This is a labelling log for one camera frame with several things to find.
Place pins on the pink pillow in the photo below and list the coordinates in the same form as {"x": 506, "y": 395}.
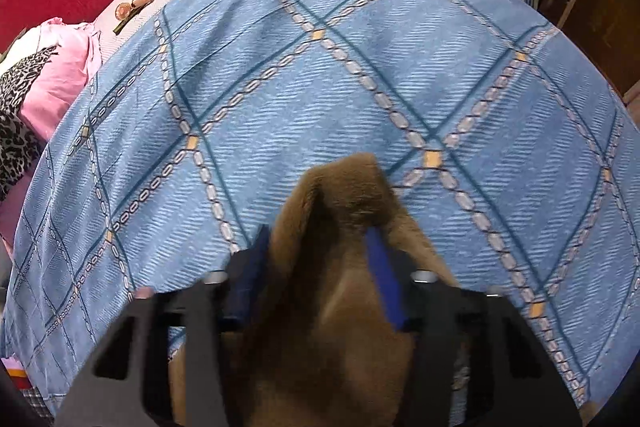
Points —
{"x": 55, "y": 82}

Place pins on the wooden hairbrush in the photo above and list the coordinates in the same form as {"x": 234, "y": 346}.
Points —
{"x": 137, "y": 4}

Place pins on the plaid pillow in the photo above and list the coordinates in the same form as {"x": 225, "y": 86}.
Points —
{"x": 37, "y": 402}

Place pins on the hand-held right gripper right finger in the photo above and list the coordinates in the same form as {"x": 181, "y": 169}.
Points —
{"x": 385, "y": 278}

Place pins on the leopard print pillow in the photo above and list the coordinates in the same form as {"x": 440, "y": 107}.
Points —
{"x": 15, "y": 127}

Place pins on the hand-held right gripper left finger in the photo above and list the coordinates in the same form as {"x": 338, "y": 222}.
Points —
{"x": 252, "y": 268}

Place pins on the brown fleece pants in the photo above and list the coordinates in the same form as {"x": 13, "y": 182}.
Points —
{"x": 325, "y": 357}

